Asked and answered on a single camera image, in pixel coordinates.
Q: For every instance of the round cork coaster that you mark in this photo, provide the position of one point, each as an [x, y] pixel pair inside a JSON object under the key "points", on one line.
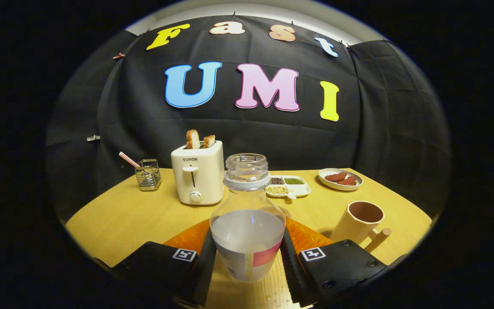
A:
{"points": [[285, 212]]}

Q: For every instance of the pink striped straw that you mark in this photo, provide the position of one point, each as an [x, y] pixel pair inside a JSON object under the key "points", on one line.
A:
{"points": [[128, 159]]}

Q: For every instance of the small cloth clip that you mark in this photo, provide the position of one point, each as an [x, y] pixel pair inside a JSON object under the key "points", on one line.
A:
{"points": [[118, 56], [93, 137]]}

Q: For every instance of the red meat piece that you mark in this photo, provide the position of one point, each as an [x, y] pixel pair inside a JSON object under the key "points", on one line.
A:
{"points": [[335, 177], [348, 181]]}

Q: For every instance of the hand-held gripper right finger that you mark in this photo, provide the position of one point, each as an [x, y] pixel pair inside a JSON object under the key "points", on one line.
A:
{"points": [[294, 274]]}

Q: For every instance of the wooden table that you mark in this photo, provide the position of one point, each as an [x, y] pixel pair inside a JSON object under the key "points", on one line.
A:
{"points": [[135, 219]]}

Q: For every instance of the clear juice bottle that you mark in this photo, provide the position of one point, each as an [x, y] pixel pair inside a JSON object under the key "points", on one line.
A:
{"points": [[247, 240]]}

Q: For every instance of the white round plate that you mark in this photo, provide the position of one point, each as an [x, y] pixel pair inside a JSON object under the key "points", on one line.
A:
{"points": [[328, 183]]}

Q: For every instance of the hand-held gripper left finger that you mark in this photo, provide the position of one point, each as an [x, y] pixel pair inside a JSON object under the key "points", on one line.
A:
{"points": [[206, 274]]}

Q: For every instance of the white divided bean dish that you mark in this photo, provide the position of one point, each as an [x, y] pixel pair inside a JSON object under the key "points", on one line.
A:
{"points": [[300, 189]]}

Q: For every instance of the white toaster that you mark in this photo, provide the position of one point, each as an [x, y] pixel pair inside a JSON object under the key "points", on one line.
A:
{"points": [[204, 180]]}

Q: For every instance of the toasted bread slice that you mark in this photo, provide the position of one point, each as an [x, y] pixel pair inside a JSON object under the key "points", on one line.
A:
{"points": [[209, 141], [193, 139]]}

